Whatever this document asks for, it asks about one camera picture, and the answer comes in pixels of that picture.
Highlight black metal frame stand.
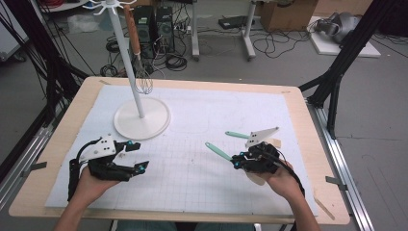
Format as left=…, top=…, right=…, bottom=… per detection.
left=297, top=0, right=398, bottom=141
left=0, top=0, right=90, bottom=128

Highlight white foam mat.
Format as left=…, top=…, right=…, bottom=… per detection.
left=44, top=84, right=319, bottom=218

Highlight flat black box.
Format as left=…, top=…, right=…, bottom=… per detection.
left=217, top=14, right=256, bottom=31

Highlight left hand-held gripper cable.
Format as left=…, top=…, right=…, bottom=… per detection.
left=66, top=138, right=104, bottom=202

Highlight clear plastic bag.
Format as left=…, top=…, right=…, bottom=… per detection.
left=66, top=13, right=97, bottom=35

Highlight hand-held gripper cable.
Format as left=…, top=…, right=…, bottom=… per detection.
left=272, top=153, right=306, bottom=196
left=66, top=138, right=104, bottom=202

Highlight light wooden table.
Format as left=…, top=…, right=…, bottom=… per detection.
left=9, top=76, right=351, bottom=225

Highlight aluminium rail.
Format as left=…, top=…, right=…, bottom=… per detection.
left=306, top=99, right=374, bottom=231
left=0, top=124, right=54, bottom=210

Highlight coiled black cable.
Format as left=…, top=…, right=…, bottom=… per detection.
left=165, top=54, right=188, bottom=72
left=99, top=64, right=119, bottom=78

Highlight white rack stand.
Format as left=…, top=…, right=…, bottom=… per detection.
left=82, top=0, right=171, bottom=141

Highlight white round table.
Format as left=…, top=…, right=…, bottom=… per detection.
left=38, top=0, right=90, bottom=13

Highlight grey metal clamp bracket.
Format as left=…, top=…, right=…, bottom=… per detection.
left=325, top=175, right=349, bottom=192
left=20, top=161, right=48, bottom=178

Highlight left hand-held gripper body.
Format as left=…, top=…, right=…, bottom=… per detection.
left=78, top=134, right=133, bottom=182

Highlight brown cardboard box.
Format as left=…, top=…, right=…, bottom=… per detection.
left=259, top=0, right=319, bottom=33

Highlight person's right hand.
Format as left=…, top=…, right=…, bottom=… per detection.
left=256, top=162, right=304, bottom=201

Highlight slotted spatula with green handle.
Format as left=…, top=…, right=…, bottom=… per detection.
left=224, top=130, right=283, bottom=149

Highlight beige cardboard box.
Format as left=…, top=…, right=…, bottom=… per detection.
left=316, top=0, right=374, bottom=16

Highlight loose black floor cables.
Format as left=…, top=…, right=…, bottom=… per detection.
left=251, top=28, right=312, bottom=60

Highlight white desk frame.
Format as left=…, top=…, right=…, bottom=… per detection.
left=191, top=0, right=258, bottom=62

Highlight white cabinet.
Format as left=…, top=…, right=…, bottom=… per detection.
left=0, top=0, right=30, bottom=62

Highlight black computer tower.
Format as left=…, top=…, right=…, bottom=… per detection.
left=155, top=6, right=176, bottom=53
left=129, top=6, right=157, bottom=60

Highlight solid spatula with green handle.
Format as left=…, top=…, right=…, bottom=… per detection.
left=204, top=141, right=267, bottom=187

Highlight white floor board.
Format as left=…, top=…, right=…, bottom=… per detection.
left=307, top=15, right=382, bottom=59

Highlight person's left hand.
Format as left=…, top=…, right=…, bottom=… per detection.
left=68, top=167, right=120, bottom=210

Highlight wire whisk with wooden handle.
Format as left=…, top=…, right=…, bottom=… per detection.
left=123, top=4, right=154, bottom=95

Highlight thin wooden stick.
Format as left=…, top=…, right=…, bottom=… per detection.
left=314, top=195, right=336, bottom=221

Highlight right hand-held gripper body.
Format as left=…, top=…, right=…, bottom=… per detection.
left=242, top=126, right=285, bottom=174

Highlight grey headset device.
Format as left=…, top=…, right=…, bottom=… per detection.
left=314, top=12, right=362, bottom=44

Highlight right hand-held gripper cable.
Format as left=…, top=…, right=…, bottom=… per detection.
left=272, top=153, right=306, bottom=196

